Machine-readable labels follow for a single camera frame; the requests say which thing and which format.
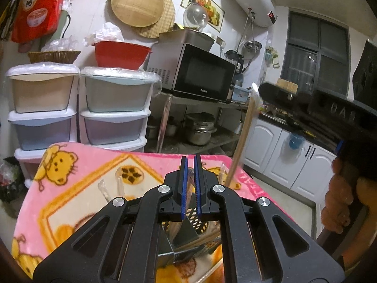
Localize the round bamboo sieve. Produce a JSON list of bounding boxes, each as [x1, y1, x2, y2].
[[110, 0, 164, 28]]

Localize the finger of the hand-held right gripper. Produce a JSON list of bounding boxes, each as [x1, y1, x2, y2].
[[258, 83, 313, 115]]

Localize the red plastic basin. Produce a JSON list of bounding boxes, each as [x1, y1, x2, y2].
[[92, 41, 154, 69]]

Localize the metal kitchen shelf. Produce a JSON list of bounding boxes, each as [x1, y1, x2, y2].
[[149, 91, 251, 154]]

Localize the glass pot lid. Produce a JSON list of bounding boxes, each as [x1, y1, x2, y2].
[[183, 1, 208, 30]]

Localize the plastic-wrapped wooden chopsticks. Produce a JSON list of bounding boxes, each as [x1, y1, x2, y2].
[[217, 162, 229, 184], [116, 166, 127, 199], [97, 178, 112, 204], [225, 83, 261, 187]]

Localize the wicker basket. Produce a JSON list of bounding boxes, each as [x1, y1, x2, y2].
[[28, 50, 81, 64]]

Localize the black blender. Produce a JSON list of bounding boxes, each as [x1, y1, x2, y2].
[[225, 50, 245, 77]]

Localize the black microwave oven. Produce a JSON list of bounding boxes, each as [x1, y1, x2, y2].
[[146, 43, 238, 104]]

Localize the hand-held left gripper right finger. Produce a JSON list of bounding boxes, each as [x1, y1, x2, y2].
[[194, 154, 346, 283]]

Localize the red printed package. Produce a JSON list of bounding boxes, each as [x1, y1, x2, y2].
[[11, 0, 69, 44]]

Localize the pink printed blanket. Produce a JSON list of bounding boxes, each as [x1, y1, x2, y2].
[[12, 143, 260, 283]]

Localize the wooden cutting board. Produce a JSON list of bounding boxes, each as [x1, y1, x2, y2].
[[276, 78, 299, 92]]

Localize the food wall poster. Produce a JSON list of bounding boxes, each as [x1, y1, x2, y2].
[[180, 0, 226, 33]]

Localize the black plastic bag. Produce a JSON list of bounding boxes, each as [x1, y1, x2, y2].
[[0, 157, 28, 203]]

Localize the hanging steel colander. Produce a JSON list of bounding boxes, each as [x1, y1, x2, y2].
[[243, 40, 263, 60]]

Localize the dark green utensil holder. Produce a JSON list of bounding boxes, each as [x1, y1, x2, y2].
[[157, 206, 225, 272]]

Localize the white kitchen cabinets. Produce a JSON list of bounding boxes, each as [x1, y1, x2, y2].
[[241, 117, 338, 201]]

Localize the dark framed window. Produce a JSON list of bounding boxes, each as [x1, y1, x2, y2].
[[280, 10, 352, 97]]

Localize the person's right hand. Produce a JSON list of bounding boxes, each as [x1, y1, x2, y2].
[[321, 157, 377, 270]]

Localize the metal rectangular tray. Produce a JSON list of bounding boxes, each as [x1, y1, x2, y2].
[[158, 28, 215, 52]]

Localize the round bamboo mat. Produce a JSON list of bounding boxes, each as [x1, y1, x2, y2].
[[130, 0, 176, 39]]

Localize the blue plastic bag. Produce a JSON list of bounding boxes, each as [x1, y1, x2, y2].
[[288, 133, 306, 150]]

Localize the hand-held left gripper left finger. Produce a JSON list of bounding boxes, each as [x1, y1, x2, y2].
[[32, 156, 189, 283]]

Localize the white plastic drawer tower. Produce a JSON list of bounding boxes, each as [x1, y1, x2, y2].
[[6, 63, 81, 181], [79, 66, 161, 154]]

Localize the steel cooking pot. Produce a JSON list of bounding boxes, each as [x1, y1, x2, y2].
[[183, 112, 218, 146]]

